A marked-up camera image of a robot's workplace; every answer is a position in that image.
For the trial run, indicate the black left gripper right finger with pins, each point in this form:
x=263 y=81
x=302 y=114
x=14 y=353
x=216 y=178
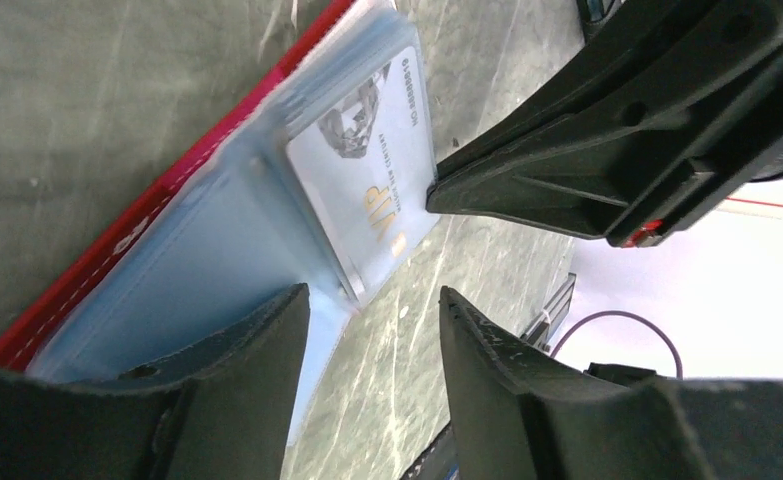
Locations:
x=517 y=413

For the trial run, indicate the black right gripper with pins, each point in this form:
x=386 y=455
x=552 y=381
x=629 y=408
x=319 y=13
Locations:
x=665 y=112

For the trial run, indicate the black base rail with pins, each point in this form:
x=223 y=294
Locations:
x=438 y=461

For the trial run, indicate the red leather card holder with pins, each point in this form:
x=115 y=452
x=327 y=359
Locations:
x=220 y=232

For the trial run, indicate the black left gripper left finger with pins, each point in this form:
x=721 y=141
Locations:
x=218 y=409

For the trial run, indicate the white VIP card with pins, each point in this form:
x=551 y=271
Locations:
x=364 y=158

